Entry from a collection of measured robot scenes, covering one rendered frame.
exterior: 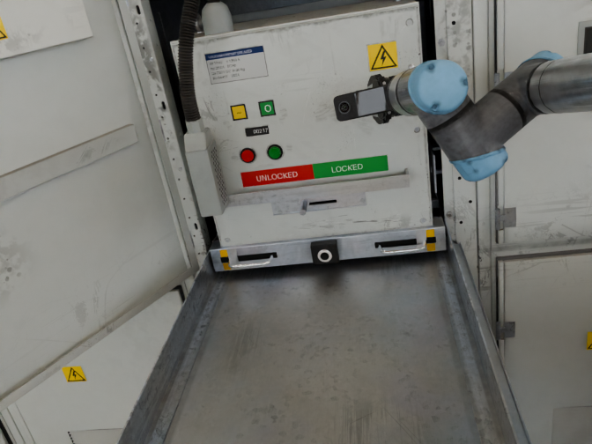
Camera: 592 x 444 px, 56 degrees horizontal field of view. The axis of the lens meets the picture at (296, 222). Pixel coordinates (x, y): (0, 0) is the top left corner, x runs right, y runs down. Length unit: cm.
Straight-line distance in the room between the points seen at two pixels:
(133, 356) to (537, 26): 126
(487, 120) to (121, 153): 77
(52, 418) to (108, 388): 24
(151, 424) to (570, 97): 80
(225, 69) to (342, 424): 71
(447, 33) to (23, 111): 82
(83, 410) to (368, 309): 101
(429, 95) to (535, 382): 99
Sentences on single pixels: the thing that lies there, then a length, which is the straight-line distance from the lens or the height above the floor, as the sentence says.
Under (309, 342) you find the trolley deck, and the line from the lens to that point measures 108.
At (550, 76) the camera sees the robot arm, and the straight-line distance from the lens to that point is 85.
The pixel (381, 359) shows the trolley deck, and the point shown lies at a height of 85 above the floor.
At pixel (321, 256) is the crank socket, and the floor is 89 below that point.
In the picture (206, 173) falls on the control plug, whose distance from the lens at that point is 113.
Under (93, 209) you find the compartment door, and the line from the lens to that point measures 124.
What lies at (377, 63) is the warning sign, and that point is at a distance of 114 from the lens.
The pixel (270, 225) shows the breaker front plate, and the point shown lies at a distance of 127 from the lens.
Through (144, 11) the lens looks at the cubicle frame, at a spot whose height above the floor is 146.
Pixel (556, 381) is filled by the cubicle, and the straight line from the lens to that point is 163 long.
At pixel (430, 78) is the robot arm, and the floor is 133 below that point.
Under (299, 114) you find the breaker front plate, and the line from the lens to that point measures 117.
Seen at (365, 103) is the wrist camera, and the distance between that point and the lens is 99.
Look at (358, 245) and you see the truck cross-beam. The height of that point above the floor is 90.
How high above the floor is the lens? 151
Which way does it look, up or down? 25 degrees down
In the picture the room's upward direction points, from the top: 10 degrees counter-clockwise
